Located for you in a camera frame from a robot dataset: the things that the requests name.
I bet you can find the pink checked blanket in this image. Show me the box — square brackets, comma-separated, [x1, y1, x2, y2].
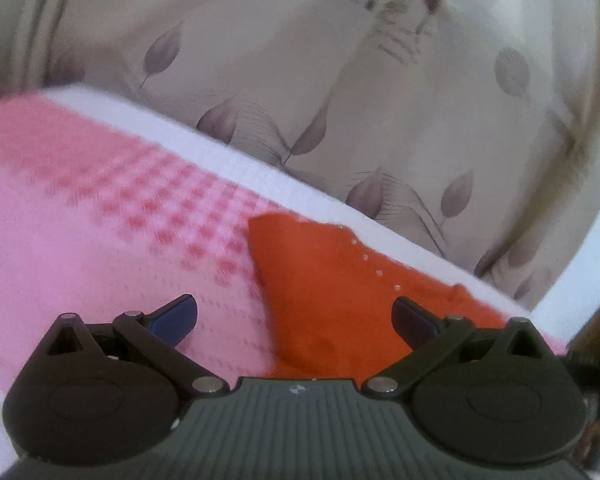
[0, 97, 567, 397]

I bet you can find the beige leaf-print curtain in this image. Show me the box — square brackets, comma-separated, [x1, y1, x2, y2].
[0, 0, 600, 312]

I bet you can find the orange small garment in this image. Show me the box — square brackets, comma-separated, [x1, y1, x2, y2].
[248, 212, 507, 380]

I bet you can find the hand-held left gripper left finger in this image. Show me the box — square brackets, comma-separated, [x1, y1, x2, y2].
[42, 294, 230, 400]

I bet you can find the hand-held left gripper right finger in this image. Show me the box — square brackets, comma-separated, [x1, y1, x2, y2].
[361, 296, 554, 401]

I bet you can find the pink checkered tablecloth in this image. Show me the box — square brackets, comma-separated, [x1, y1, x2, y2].
[0, 85, 536, 480]

